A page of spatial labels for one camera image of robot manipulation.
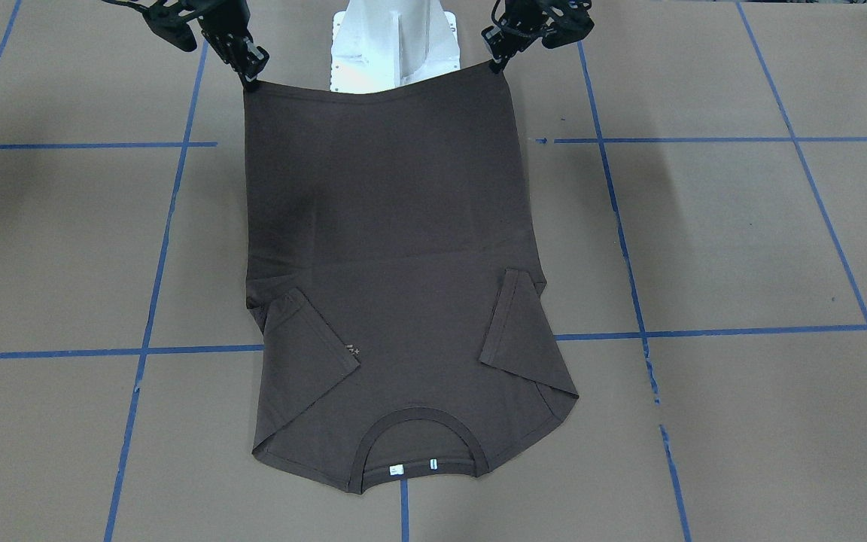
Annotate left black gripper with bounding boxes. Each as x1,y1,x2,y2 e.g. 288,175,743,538
482,1,549,73

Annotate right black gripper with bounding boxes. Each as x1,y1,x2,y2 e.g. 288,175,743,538
197,1,269,92

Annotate dark brown t-shirt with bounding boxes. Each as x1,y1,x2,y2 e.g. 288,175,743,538
244,64,579,494

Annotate blue tape grid lines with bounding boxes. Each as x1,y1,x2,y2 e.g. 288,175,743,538
0,1,867,541

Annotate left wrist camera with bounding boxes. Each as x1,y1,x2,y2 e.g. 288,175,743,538
539,1,595,49

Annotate white camera mast base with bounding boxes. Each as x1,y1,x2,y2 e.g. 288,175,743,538
328,1,461,95

